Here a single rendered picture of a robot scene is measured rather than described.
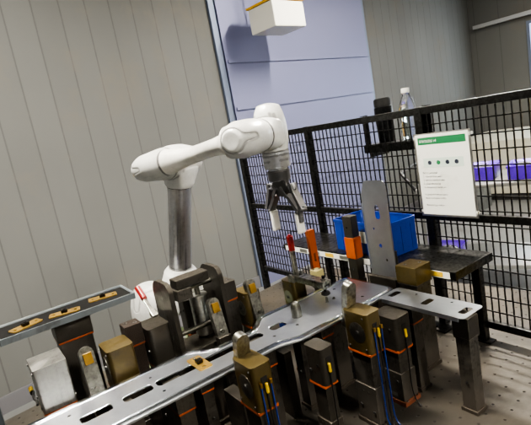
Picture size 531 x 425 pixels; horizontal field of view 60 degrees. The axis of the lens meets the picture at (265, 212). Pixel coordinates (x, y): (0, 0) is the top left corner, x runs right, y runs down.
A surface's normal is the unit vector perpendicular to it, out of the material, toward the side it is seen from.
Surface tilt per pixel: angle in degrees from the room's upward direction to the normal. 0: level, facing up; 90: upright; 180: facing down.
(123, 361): 90
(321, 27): 90
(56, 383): 90
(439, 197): 90
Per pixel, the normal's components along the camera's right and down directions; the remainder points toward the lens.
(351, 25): 0.68, 0.00
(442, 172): -0.80, 0.25
